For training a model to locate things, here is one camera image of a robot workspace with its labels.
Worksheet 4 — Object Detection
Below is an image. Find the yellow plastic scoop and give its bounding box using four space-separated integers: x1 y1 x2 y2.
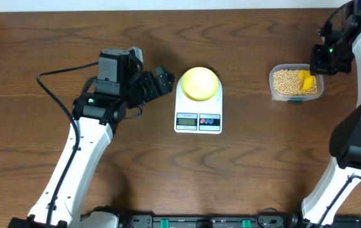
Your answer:
299 70 314 91

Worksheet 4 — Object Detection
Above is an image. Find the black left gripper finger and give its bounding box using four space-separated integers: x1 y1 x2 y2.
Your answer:
155 75 173 95
154 66 175 91

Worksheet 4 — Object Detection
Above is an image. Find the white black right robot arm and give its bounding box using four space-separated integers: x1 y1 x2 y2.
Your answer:
148 1 361 228

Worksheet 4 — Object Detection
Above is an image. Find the clear container of soybeans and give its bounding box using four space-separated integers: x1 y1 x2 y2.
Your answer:
269 64 324 102

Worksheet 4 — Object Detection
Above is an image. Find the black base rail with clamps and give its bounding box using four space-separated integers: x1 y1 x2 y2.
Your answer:
79 205 361 228

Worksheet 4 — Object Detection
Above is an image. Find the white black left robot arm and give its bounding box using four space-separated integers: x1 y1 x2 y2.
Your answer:
9 66 175 227

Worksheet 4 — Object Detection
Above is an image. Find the yellow plastic bowl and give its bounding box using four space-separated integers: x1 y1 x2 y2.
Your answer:
180 67 219 101

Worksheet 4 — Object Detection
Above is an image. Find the white digital kitchen scale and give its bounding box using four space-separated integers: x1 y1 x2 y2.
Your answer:
174 76 223 134

